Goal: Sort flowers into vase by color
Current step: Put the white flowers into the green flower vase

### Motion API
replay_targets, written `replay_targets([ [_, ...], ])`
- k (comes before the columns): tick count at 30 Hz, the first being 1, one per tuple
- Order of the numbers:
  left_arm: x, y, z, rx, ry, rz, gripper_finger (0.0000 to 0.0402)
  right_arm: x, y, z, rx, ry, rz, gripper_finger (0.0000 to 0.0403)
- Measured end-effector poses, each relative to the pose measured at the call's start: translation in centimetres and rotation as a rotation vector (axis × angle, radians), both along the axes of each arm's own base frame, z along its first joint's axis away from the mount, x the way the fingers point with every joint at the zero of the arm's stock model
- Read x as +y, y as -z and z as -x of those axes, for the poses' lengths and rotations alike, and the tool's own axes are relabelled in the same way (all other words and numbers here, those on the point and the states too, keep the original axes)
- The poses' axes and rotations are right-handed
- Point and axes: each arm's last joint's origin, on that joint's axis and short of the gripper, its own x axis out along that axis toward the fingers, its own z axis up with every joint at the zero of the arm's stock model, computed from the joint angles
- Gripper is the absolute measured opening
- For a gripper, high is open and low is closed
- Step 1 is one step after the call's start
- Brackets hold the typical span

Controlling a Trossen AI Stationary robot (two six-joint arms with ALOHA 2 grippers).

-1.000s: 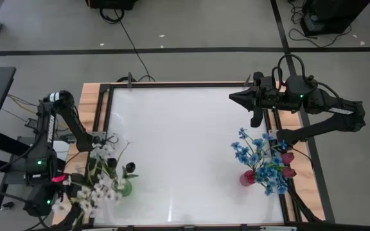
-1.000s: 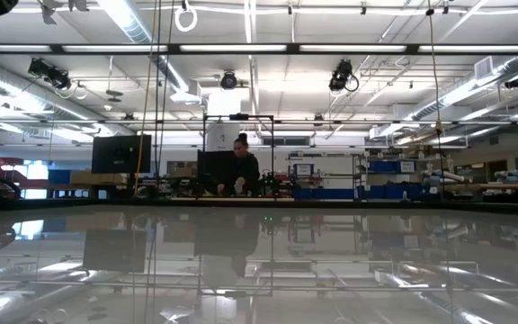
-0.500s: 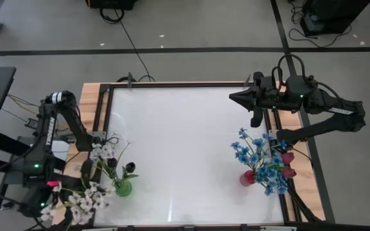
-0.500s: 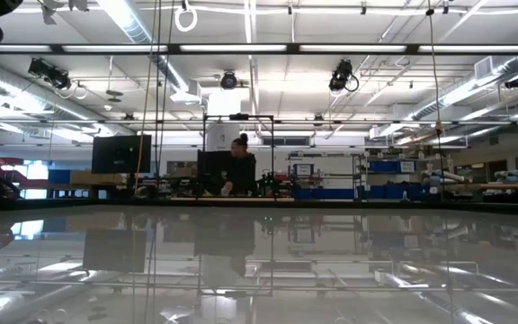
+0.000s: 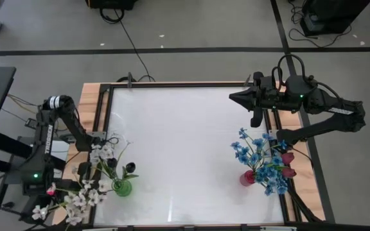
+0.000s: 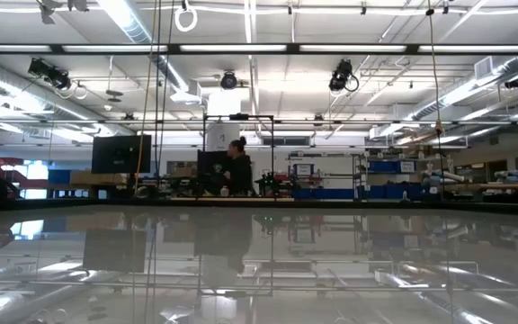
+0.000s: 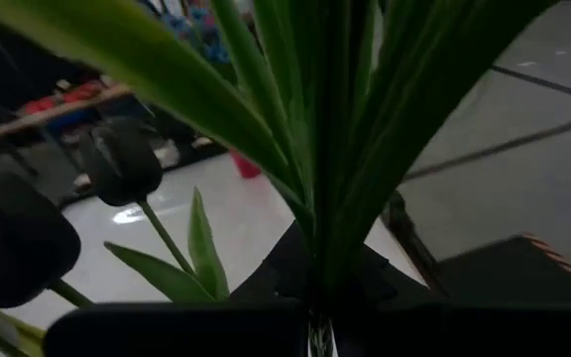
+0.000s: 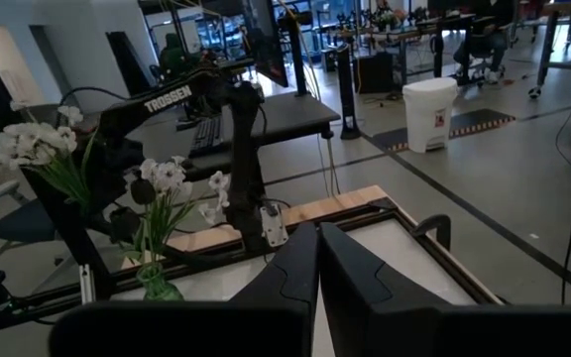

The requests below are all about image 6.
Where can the small black monitor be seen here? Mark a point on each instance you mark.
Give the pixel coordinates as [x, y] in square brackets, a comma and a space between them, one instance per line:
[211, 164]

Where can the row of blue bins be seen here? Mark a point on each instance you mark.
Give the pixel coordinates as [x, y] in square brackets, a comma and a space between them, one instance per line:
[353, 193]

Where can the white table mat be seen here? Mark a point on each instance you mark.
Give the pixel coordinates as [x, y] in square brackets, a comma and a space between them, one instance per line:
[259, 270]

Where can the black beam with light strips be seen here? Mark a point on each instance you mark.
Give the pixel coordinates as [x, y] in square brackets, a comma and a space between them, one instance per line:
[292, 48]

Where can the blue storage bin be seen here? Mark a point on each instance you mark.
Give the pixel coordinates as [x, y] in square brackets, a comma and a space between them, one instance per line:
[389, 167]

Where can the large black monitor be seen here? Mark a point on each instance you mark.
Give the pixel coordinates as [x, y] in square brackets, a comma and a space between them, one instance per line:
[119, 155]

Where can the cardboard box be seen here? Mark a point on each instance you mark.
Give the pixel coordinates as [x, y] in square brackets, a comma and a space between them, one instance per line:
[97, 177]

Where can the black ceiling spotlight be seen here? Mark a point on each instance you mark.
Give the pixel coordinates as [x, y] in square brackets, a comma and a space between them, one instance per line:
[50, 74]

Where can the red shelf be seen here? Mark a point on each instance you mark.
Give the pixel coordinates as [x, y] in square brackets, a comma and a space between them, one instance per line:
[16, 173]

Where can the distant black rig frame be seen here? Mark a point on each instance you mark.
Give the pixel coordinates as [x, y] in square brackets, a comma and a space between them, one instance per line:
[238, 117]

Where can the round black ceiling camera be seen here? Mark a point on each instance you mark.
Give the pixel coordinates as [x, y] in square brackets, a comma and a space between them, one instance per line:
[228, 81]

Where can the silver ceiling duct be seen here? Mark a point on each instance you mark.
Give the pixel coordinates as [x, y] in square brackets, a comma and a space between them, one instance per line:
[128, 22]

